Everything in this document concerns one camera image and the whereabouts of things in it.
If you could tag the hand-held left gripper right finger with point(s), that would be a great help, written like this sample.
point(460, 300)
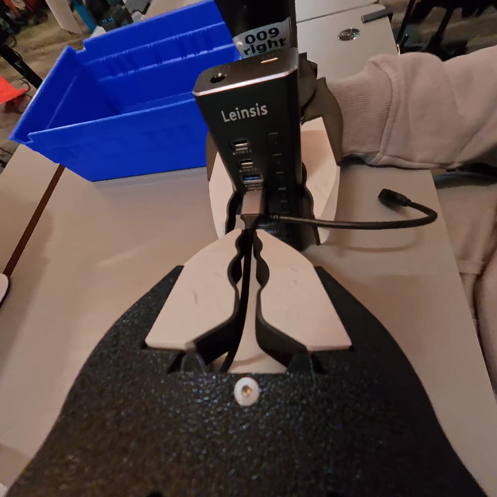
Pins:
point(303, 303)

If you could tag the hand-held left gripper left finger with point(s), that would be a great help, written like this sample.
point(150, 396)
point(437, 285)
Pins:
point(194, 303)

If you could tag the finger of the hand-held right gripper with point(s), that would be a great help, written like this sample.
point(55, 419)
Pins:
point(324, 182)
point(217, 202)

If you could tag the black USB hub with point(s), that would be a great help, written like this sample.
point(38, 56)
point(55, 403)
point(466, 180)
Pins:
point(283, 116)

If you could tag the person's right forearm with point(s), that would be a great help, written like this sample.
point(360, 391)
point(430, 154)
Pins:
point(419, 108)

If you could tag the round desk grommet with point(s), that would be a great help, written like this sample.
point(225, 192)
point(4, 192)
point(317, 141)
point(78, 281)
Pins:
point(348, 34)

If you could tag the grey desk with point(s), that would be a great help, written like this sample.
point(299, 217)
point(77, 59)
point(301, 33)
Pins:
point(116, 233)

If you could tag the black flat object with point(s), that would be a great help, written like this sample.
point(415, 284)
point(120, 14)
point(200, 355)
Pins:
point(376, 14)

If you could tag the blue plastic bin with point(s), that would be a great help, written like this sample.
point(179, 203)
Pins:
point(116, 147)

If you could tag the person's torso in grey sweatshirt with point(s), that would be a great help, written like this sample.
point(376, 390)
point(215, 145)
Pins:
point(481, 240)

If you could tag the white round base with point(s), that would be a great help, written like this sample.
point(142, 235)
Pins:
point(3, 289)

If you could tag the red object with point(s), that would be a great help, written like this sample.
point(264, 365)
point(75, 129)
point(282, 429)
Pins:
point(9, 95)

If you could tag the black chair frame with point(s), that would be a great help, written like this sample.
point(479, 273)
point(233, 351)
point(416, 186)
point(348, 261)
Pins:
point(446, 23)

